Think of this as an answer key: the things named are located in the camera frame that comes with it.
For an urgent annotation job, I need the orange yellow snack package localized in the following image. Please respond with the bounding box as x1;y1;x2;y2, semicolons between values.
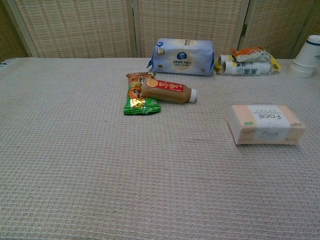
214;53;282;76

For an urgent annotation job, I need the white plastic bottle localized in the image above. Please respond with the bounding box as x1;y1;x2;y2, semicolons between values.
287;34;320;79

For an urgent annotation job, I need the white box with barcode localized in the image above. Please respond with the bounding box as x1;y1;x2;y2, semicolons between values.
226;104;307;146

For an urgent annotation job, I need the blue soft tissue pack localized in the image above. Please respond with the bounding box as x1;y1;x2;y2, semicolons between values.
146;37;215;77

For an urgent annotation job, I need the beige woven tablecloth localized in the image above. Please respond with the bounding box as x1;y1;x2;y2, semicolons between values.
0;57;320;240

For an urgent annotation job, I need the orange white snack packet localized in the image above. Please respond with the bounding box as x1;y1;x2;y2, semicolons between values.
231;46;272;63

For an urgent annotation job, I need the brown milk tea bottle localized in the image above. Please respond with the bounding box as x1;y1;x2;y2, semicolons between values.
141;78;198;104

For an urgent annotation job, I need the green orange snack packet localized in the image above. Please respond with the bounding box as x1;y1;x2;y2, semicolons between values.
123;72;162;116

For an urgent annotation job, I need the woven folding screen panel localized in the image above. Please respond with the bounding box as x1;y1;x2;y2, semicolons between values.
132;0;251;59
291;0;320;57
237;0;316;60
4;0;138;59
0;0;30;63

